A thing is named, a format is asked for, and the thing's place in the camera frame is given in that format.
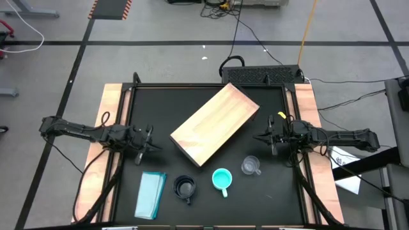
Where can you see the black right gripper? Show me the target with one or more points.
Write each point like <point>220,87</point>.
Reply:
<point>281,135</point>

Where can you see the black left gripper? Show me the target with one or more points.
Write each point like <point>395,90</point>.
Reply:
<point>139,139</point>

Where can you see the black mug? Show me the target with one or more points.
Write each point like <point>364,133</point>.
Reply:
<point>184,188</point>

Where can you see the teal mug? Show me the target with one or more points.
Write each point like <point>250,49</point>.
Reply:
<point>222,179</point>

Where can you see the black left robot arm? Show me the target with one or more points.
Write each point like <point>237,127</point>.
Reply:
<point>73,129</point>

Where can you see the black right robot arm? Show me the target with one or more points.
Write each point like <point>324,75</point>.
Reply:
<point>345,137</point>

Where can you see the yellow tag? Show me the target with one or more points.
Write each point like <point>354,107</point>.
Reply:
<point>282,115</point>

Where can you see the clear glass mug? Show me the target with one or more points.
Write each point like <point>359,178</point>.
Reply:
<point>250,165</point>

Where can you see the light blue folded cloth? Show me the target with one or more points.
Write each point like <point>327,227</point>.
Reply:
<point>150,195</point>

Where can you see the black perforated computer case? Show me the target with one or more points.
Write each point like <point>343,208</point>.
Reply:
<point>259,75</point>

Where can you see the wooden side board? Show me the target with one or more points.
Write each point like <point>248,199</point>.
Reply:
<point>326,191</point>
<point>96,191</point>

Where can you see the white label strip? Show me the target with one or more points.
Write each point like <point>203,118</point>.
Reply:
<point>119,228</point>

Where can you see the white paper sheet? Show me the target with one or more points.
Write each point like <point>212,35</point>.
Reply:
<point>350,185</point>

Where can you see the black metal beam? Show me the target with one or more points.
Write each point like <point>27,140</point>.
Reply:
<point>367,163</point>

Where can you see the grey desk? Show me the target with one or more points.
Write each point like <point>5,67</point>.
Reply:
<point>394,127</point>

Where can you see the grey equipment case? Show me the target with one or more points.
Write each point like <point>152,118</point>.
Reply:
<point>262,2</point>

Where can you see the black device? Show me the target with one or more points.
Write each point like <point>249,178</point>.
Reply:
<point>404,99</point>

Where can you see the black mat with hazard stripes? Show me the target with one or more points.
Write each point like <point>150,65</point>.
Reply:
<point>110,9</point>

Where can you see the black caster wheel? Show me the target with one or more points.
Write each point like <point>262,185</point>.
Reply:
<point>3,129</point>

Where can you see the grey metal foot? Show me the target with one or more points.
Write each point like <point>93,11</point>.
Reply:
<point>8,92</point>

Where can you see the grey metal stand leg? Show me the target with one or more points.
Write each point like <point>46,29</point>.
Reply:
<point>38,13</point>

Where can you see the red and black cart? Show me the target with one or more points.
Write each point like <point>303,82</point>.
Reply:
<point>9,28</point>

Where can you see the black aluminium table frame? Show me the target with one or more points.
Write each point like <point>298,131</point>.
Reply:
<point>175,85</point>

